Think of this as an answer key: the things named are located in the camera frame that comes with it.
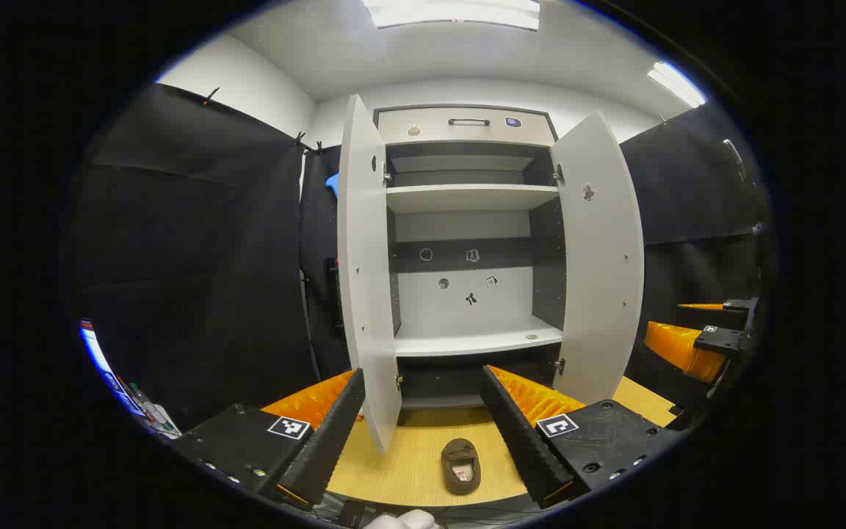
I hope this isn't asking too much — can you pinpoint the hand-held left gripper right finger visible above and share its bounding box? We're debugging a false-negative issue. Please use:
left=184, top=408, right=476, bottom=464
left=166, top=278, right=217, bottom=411
left=480, top=364, right=682, bottom=510

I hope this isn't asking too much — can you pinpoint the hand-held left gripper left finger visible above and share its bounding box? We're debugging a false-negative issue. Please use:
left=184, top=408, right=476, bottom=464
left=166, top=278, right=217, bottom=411
left=170, top=367, right=366, bottom=511

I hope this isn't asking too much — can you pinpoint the brown fuzzy shoe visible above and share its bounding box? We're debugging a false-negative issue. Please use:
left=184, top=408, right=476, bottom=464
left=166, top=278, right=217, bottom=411
left=441, top=439, right=482, bottom=495

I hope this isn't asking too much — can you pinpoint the white shoe cabinet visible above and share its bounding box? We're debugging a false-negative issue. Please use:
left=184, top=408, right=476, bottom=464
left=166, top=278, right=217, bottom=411
left=373, top=104, right=567, bottom=411

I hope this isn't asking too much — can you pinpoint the white cabinet drawer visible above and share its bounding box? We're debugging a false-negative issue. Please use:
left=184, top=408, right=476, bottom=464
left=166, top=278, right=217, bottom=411
left=377, top=108, right=557, bottom=146

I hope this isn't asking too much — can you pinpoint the colourful printed board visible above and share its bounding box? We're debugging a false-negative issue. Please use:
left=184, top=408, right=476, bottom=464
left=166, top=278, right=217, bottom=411
left=78, top=317, right=183, bottom=442

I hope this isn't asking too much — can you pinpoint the ceiling light panel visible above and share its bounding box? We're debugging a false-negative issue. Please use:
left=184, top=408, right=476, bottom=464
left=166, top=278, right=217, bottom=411
left=647, top=61, right=707, bottom=109
left=361, top=0, right=541, bottom=32

